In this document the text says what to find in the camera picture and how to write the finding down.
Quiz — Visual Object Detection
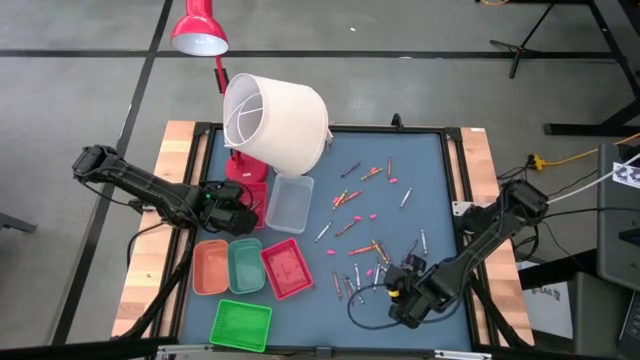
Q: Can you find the silver bracket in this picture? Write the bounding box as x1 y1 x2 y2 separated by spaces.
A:
433 349 494 360
155 343 214 360

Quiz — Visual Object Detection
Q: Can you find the table lamp with white shade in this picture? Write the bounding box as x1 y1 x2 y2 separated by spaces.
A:
222 73 334 177

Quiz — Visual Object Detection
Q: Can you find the teal plastic bin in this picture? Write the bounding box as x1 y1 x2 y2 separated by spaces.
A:
227 237 267 295

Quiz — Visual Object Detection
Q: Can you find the black bar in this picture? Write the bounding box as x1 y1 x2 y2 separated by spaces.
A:
0 337 179 360

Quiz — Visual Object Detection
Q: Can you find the black desk leg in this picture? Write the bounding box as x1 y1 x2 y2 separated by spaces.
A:
543 0 640 137

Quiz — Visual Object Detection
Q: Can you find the grey chair leg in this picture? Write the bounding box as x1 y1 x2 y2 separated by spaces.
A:
0 211 39 235

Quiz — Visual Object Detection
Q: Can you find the grey cabinet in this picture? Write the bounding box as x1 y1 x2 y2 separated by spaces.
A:
596 142 640 292

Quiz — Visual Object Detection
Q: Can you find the clear plastic bin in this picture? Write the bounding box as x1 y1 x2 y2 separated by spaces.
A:
264 173 316 235

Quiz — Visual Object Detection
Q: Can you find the printed marker paper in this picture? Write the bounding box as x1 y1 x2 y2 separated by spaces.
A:
611 161 640 191

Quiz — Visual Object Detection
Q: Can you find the green plastic basket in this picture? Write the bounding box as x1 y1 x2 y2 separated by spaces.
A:
208 298 274 354

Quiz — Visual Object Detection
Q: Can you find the teal crayon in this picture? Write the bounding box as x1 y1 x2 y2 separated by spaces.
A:
346 277 367 306

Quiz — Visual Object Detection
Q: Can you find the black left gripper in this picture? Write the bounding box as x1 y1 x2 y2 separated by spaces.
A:
202 180 259 236

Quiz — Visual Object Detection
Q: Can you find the wooden side board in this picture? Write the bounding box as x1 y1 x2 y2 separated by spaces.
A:
458 126 535 347
111 119 197 339

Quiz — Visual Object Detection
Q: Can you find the orange plastic bin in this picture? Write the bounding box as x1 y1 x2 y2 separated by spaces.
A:
192 239 231 297

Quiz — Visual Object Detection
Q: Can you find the yellow extension cord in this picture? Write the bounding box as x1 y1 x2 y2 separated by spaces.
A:
527 132 640 170

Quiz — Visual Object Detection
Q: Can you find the white cable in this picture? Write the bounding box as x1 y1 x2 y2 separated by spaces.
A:
544 152 640 206

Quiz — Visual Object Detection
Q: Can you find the black tripod stand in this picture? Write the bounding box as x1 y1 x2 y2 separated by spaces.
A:
488 0 559 80

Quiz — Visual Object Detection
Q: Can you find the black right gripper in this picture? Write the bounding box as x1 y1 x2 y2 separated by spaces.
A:
384 252 441 329

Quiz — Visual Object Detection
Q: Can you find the red desk lamp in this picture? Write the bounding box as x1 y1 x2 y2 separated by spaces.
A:
169 0 270 185

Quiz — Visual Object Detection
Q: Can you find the dark keyboard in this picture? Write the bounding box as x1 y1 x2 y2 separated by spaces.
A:
616 289 640 360

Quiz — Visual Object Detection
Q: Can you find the black table frame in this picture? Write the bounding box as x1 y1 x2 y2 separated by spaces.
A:
152 121 501 359

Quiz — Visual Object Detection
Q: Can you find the brown red crayon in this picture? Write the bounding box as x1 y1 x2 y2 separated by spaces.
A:
335 218 362 238

